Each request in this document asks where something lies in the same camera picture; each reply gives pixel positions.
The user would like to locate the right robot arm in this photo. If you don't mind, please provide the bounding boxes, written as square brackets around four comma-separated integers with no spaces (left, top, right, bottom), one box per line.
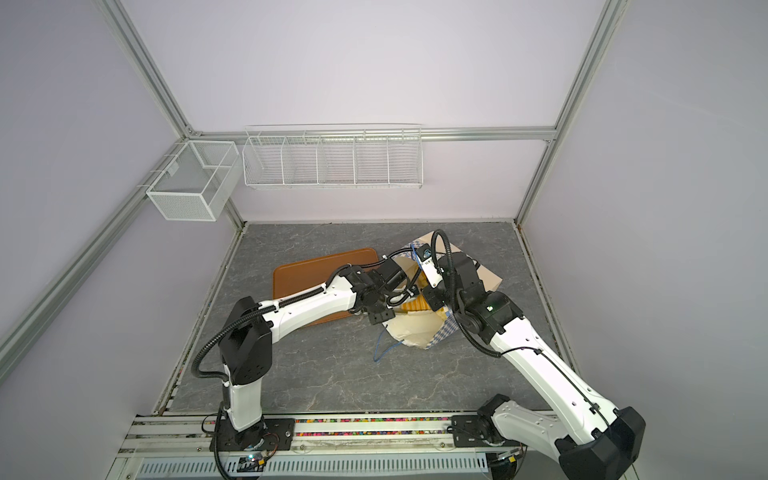
[415,246,646,479]

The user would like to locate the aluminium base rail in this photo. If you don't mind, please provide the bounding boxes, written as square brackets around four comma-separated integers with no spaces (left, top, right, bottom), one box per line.
[113,410,628,480]

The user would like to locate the brown plastic tray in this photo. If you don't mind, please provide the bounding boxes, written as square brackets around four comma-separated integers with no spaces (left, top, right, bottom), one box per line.
[273,248,378,300]

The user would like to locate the blue checkered paper bag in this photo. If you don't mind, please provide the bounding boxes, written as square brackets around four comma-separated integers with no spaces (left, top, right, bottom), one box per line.
[373,230,505,364]

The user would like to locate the white wire shelf basket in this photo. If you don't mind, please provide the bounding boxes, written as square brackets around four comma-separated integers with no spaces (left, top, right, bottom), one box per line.
[242,136,424,189]

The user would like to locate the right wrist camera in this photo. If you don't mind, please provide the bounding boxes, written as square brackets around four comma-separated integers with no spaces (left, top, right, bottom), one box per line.
[416,244,443,288]

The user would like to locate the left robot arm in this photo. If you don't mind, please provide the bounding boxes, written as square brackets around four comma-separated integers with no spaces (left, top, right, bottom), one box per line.
[189,259,418,433]

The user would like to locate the white mesh box basket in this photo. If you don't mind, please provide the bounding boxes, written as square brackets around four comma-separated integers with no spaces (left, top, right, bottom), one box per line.
[147,140,242,222]

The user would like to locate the ridged long bread loaf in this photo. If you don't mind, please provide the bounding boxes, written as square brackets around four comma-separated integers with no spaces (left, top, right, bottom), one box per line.
[399,296,431,313]

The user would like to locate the aluminium frame post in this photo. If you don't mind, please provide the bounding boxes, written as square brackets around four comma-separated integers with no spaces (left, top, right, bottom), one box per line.
[189,123,559,143]

